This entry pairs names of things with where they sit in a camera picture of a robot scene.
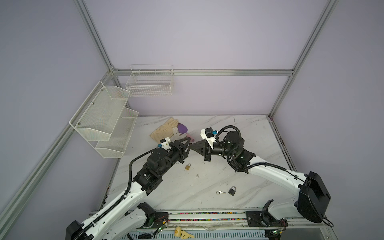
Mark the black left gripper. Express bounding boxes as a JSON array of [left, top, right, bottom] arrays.
[[157, 137, 192, 177]]

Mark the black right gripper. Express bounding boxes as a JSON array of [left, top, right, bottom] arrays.
[[188, 140, 235, 162]]

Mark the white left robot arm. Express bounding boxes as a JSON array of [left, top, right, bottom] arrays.
[[65, 137, 191, 240]]

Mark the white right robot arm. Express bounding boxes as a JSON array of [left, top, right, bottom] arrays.
[[190, 125, 334, 227]]

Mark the white cloth glove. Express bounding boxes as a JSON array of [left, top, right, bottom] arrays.
[[170, 128, 187, 142]]

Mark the purple pink spatula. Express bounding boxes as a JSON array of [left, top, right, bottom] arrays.
[[177, 123, 195, 143]]

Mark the beige work glove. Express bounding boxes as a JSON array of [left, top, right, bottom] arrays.
[[150, 118, 179, 144]]

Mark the black padlock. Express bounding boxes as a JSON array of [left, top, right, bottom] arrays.
[[228, 186, 237, 196]]

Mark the white mesh two-tier shelf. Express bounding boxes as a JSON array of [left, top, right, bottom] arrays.
[[69, 82, 139, 159]]

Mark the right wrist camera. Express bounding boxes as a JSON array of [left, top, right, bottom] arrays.
[[201, 128, 218, 149]]

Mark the white wire basket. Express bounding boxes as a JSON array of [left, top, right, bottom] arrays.
[[126, 65, 174, 97]]

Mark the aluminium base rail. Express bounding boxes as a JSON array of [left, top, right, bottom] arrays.
[[119, 210, 337, 240]]

